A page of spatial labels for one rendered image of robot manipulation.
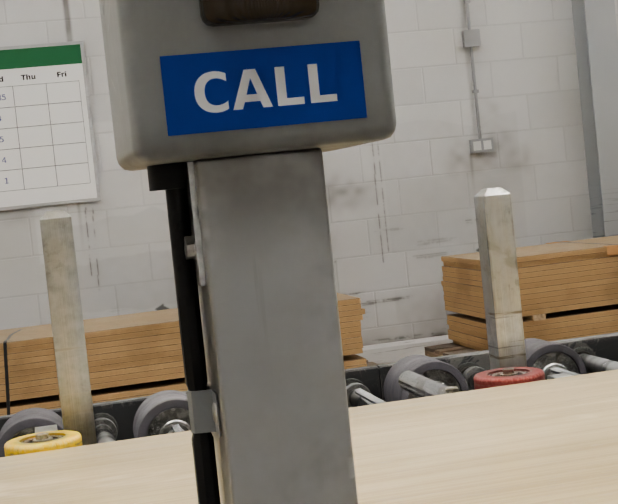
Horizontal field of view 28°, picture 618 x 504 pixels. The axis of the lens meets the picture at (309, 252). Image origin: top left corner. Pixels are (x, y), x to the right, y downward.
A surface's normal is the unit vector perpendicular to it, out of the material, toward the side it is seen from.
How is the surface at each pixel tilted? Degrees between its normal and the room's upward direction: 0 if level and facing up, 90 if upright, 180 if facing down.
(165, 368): 90
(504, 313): 90
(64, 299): 90
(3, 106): 90
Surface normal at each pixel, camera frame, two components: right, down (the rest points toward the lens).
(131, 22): -0.04, 0.06
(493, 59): 0.22, 0.03
